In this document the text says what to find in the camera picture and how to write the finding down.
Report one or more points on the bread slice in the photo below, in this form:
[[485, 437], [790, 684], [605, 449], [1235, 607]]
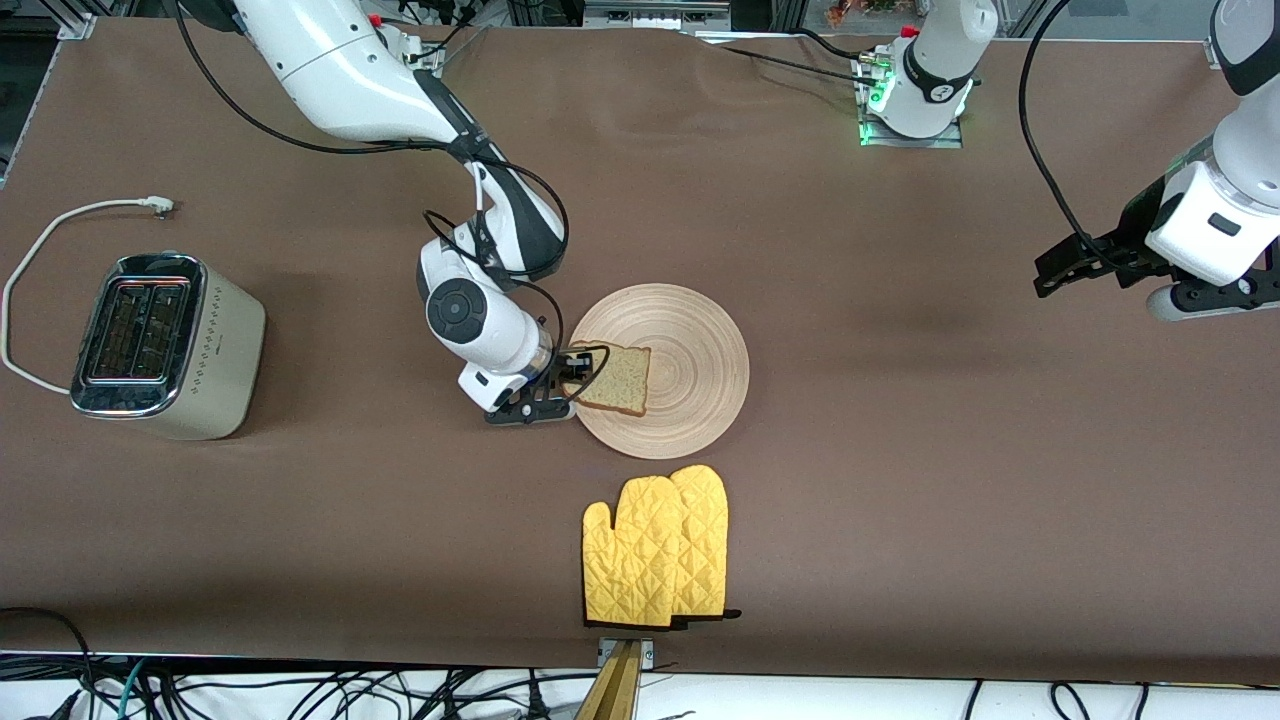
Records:
[[625, 380]]

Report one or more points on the aluminium profile frame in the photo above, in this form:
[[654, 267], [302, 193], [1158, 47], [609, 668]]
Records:
[[655, 14]]

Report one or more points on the brown table cover sheet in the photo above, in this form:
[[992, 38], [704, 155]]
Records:
[[800, 500]]

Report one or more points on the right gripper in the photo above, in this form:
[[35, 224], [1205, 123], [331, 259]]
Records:
[[562, 371]]

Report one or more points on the silver post mounting bracket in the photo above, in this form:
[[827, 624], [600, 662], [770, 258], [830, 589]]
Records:
[[645, 652]]

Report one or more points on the round wooden plate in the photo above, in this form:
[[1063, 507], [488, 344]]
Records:
[[690, 350]]

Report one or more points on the yellow quilted oven mitt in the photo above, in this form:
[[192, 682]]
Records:
[[708, 540], [630, 560]]

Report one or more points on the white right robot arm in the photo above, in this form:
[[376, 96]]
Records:
[[340, 70]]

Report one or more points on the beige chrome toaster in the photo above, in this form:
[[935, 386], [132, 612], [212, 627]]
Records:
[[220, 350]]

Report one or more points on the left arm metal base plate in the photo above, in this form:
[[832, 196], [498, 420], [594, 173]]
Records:
[[910, 142]]

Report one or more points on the gold aluminium profile post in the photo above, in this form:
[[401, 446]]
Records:
[[615, 690]]

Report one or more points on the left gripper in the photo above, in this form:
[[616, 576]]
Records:
[[1128, 237]]

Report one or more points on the aluminium corner profile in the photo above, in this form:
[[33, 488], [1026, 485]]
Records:
[[78, 18]]

